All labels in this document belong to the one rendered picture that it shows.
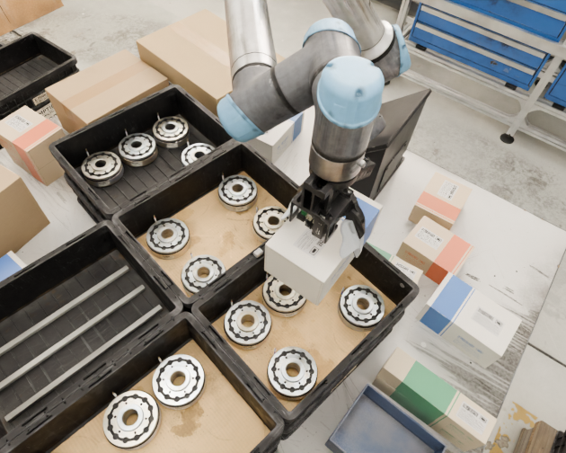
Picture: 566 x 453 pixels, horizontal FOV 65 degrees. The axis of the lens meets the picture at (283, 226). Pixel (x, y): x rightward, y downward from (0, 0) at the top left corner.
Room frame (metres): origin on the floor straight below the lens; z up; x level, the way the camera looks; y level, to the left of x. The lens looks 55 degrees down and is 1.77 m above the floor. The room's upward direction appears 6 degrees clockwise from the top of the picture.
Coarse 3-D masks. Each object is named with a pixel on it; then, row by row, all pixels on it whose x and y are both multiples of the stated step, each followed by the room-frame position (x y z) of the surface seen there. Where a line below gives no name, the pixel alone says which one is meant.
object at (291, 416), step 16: (240, 272) 0.45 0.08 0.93; (400, 272) 0.49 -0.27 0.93; (224, 288) 0.41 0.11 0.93; (416, 288) 0.46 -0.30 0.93; (400, 304) 0.42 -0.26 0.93; (384, 320) 0.38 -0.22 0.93; (368, 336) 0.34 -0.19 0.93; (352, 352) 0.30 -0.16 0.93; (240, 368) 0.25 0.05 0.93; (336, 368) 0.27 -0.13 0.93; (256, 384) 0.23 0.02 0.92; (320, 384) 0.24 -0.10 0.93; (272, 400) 0.20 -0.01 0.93; (304, 400) 0.20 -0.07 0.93; (288, 416) 0.17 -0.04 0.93
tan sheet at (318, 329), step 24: (336, 288) 0.49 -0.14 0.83; (312, 312) 0.42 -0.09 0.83; (336, 312) 0.43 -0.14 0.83; (288, 336) 0.36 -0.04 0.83; (312, 336) 0.37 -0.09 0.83; (336, 336) 0.37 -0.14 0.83; (360, 336) 0.38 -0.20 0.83; (264, 360) 0.30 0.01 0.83; (336, 360) 0.32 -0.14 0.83; (264, 384) 0.25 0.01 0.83; (288, 408) 0.21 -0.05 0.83
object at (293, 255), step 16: (368, 208) 0.50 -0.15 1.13; (288, 224) 0.45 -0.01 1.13; (304, 224) 0.45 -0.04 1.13; (368, 224) 0.46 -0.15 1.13; (272, 240) 0.41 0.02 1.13; (288, 240) 0.41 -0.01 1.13; (304, 240) 0.42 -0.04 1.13; (320, 240) 0.42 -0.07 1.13; (336, 240) 0.42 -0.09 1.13; (272, 256) 0.39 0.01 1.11; (288, 256) 0.38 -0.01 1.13; (304, 256) 0.39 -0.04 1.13; (320, 256) 0.39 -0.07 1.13; (336, 256) 0.39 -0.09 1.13; (352, 256) 0.44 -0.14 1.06; (272, 272) 0.39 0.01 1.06; (288, 272) 0.37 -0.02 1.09; (304, 272) 0.36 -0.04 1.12; (320, 272) 0.36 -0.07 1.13; (336, 272) 0.38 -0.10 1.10; (304, 288) 0.36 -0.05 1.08; (320, 288) 0.34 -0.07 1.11
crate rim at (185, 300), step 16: (240, 144) 0.84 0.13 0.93; (208, 160) 0.77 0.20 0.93; (160, 192) 0.65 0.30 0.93; (128, 208) 0.59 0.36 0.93; (128, 240) 0.51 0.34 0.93; (144, 256) 0.47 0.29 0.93; (160, 272) 0.43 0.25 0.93; (224, 272) 0.45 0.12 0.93; (176, 288) 0.40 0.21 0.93; (208, 288) 0.41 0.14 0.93; (192, 304) 0.37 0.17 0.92
